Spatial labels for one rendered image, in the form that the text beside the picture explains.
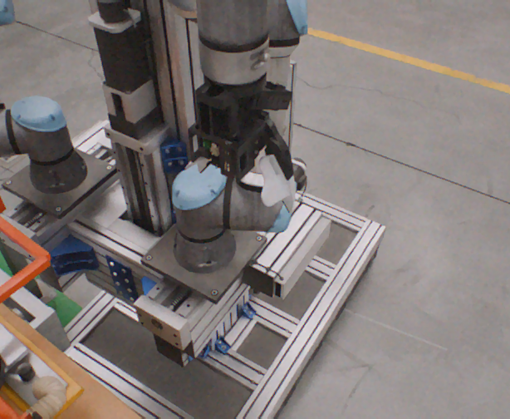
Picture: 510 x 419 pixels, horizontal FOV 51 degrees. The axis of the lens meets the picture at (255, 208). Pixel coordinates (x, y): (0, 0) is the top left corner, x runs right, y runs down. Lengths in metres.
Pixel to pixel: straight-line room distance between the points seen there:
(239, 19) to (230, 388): 1.64
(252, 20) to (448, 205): 2.56
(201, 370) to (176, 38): 1.29
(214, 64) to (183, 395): 1.60
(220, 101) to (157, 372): 1.61
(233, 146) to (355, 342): 1.86
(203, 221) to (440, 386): 1.48
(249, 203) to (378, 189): 1.95
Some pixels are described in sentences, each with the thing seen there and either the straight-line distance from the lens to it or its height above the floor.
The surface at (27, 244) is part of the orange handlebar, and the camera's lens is 1.21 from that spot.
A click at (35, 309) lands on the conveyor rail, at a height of 0.59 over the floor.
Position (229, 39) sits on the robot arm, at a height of 1.78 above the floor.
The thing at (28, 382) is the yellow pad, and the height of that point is 1.08.
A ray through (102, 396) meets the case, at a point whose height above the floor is 0.94.
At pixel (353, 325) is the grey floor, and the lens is 2.45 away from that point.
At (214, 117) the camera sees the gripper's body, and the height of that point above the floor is 1.68.
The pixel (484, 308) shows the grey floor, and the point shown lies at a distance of 2.67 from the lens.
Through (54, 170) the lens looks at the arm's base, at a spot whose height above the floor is 1.11.
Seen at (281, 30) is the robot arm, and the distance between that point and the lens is 1.01.
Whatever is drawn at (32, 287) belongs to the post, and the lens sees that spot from 2.60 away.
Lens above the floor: 2.05
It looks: 46 degrees down
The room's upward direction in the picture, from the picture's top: straight up
